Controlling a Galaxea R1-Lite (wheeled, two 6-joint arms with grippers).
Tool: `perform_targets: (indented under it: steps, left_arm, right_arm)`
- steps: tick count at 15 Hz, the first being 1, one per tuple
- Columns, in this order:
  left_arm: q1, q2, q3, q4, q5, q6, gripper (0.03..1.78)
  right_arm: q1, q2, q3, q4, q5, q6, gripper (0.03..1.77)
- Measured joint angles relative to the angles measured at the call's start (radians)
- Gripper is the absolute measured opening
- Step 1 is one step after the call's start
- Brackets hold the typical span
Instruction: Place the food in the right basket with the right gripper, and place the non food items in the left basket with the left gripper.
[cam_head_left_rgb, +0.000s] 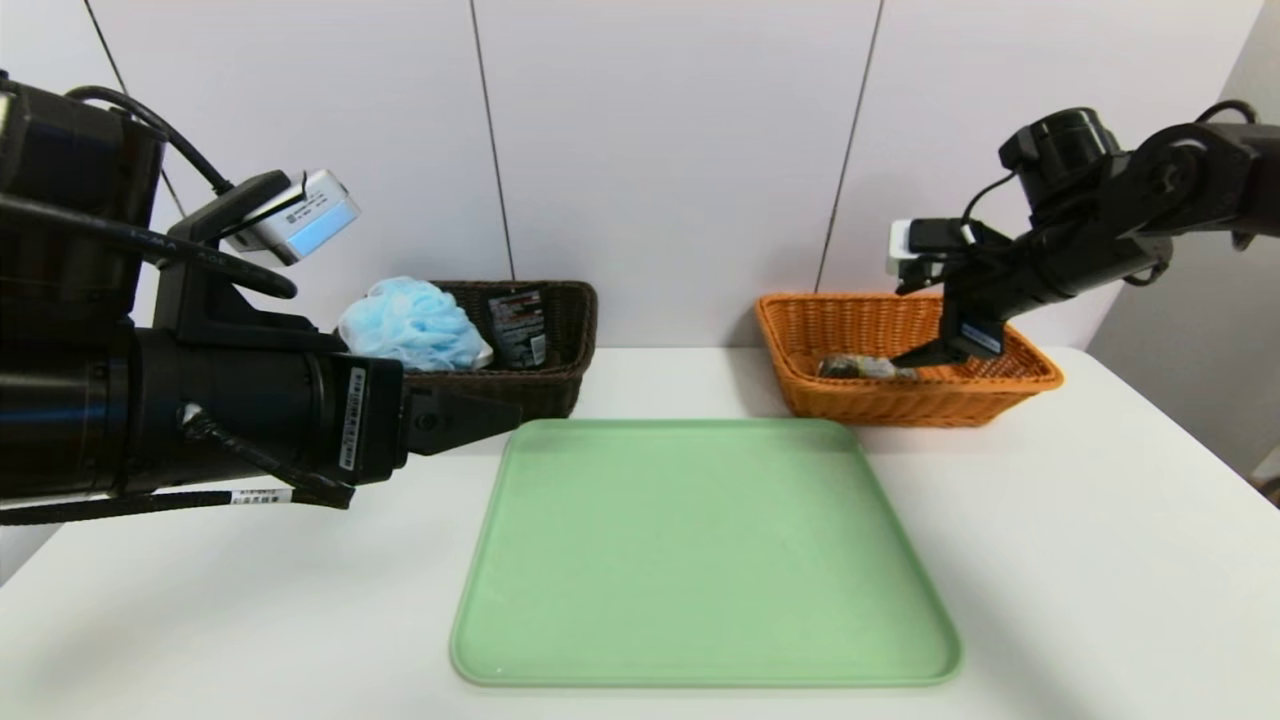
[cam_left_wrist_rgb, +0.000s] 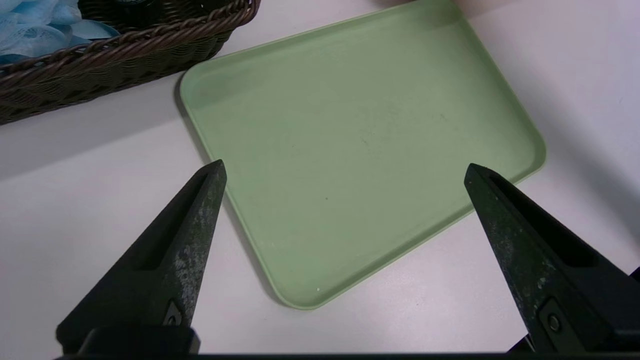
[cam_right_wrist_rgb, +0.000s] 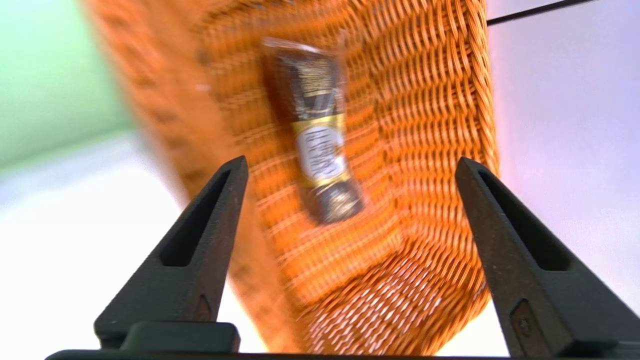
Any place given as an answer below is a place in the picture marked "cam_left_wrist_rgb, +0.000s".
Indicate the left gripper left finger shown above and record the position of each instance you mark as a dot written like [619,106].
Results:
[165,265]

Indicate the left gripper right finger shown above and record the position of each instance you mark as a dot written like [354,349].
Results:
[555,270]

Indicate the blue mesh bath loofah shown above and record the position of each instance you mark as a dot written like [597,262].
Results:
[35,30]

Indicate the dark brown wicker basket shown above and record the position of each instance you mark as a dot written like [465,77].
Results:
[100,70]

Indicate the green plastic tray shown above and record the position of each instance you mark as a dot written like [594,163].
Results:
[350,150]

